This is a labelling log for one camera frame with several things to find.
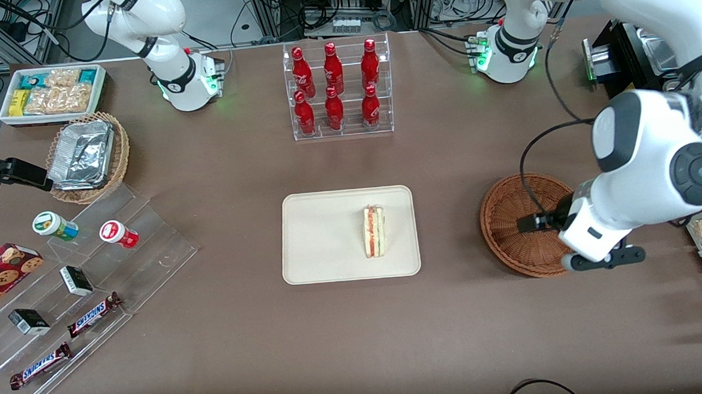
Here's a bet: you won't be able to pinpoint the stainless steel pan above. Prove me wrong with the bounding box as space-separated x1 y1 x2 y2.
637 26 676 78

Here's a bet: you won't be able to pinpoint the white rectangular snack bin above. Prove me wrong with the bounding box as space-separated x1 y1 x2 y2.
0 64 109 127

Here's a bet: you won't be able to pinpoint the light tan wicker basket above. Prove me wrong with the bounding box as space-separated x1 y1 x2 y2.
43 111 133 206

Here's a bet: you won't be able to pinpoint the large clear cracker bag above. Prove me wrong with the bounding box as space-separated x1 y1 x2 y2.
24 85 93 116

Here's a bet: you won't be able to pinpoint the black looped cable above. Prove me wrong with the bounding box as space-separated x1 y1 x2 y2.
500 377 584 394

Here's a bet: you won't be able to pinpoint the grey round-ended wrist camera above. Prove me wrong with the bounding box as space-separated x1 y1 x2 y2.
561 243 647 272

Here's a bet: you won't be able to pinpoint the stacked aluminium foil containers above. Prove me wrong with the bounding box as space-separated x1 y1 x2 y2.
46 119 118 191

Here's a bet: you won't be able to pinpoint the triangular sandwich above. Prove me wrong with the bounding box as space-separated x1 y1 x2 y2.
362 204 387 258

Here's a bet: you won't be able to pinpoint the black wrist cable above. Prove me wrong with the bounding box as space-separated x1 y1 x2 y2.
510 0 600 219

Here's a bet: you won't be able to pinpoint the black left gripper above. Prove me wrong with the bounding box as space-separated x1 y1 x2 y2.
516 193 577 234

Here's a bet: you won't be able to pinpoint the red cola bottle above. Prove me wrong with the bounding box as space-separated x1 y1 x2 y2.
323 85 346 131
359 38 382 92
291 46 316 100
293 90 317 136
360 83 382 128
323 41 345 95

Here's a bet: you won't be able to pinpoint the black hot food warmer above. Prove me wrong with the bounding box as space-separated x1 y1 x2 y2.
582 14 689 101

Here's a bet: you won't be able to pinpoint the beige plastic tray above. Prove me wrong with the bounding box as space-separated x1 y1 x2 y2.
278 185 422 285

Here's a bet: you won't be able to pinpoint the yellow snack packet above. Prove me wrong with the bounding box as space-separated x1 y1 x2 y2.
9 89 30 116

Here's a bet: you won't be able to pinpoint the Snickers bar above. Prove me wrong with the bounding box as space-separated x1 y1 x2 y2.
7 342 74 391
66 291 124 338

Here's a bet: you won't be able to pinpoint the clear acrylic bottle rack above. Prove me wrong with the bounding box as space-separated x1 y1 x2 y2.
281 33 395 142

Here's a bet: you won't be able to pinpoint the round brown wicker basket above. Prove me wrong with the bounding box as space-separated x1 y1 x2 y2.
478 170 581 281

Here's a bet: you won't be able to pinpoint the green lid snack cup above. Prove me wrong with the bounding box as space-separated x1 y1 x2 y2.
32 209 79 243

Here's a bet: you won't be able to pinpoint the clear acrylic stepped display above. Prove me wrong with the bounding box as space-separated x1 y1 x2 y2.
0 180 206 394

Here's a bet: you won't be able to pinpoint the red cookie box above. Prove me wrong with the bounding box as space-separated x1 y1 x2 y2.
0 241 47 318

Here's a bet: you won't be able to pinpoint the small clear cracker bag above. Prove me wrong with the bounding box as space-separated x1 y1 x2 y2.
44 68 82 89

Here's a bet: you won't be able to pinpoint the red lid snack cup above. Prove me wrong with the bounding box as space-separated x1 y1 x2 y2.
99 219 140 251

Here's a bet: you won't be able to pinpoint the small black box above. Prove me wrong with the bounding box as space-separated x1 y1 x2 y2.
7 307 52 337
59 264 94 298

